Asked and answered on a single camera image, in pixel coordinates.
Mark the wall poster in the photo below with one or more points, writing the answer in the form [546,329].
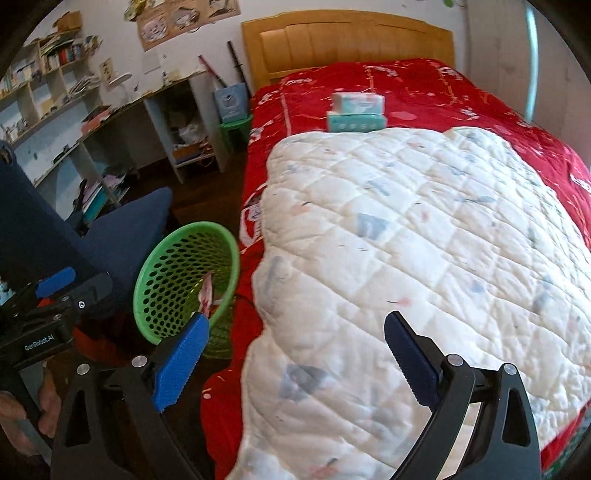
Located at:
[160,21]

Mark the green perforated plastic wastebasket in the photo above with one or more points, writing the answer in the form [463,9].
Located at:
[166,292]

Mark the white bookshelf desk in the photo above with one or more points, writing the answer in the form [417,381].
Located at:
[87,110]

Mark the white quilted blanket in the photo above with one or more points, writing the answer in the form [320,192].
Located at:
[455,231]

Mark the green plastic stool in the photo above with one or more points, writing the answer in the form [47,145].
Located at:
[236,134]

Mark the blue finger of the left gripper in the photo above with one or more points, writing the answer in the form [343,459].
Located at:
[55,283]

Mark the yellow wooden headboard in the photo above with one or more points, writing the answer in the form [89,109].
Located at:
[290,42]

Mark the blue fabric chair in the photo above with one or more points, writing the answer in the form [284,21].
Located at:
[37,243]

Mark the blue paper bag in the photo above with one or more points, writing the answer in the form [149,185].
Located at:
[232,102]

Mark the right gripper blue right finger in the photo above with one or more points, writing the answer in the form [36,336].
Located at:
[417,358]

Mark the red patterned bedspread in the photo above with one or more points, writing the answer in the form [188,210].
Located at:
[418,93]

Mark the white wardrobe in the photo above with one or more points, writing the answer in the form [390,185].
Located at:
[517,55]

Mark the red stick by headboard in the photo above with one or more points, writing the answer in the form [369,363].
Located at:
[211,71]

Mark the person's left hand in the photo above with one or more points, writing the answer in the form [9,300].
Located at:
[30,409]

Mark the upper white tissue pack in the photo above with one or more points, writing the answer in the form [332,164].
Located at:
[356,103]

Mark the black stick by headboard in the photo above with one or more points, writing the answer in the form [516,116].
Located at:
[238,68]

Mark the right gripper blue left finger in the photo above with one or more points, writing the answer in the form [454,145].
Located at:
[175,359]

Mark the lower teal tissue pack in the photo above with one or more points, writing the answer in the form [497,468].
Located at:
[363,123]

